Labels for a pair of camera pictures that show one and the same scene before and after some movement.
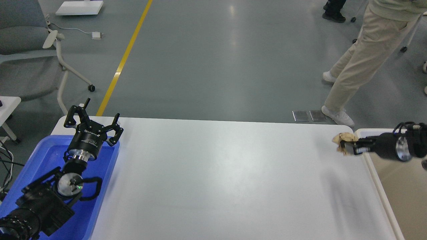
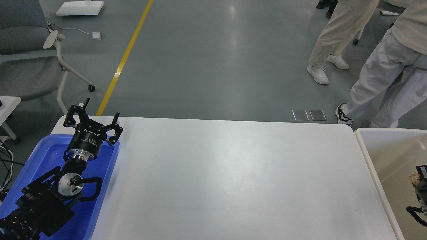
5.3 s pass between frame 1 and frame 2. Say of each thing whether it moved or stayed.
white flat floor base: stayed
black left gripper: stayed
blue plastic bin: stayed
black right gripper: moved
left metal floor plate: stayed
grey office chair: stayed
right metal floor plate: stayed
